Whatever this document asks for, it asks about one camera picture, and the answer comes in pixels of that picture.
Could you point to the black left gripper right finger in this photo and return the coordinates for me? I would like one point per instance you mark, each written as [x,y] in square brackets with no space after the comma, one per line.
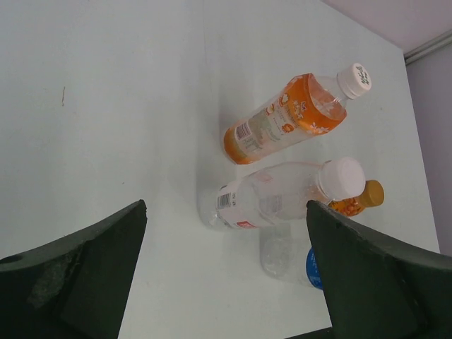
[376,286]

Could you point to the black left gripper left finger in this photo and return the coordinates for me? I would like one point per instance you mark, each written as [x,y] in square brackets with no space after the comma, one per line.
[76,286]

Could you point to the blue Pocari Sweat bottle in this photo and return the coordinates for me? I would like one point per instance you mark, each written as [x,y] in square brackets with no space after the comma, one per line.
[286,254]

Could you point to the small orange bottle gold cap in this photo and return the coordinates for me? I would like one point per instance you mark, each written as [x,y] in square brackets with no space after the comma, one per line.
[372,196]

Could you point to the orange tea bottle white cap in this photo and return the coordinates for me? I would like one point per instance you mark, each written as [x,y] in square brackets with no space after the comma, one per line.
[308,106]

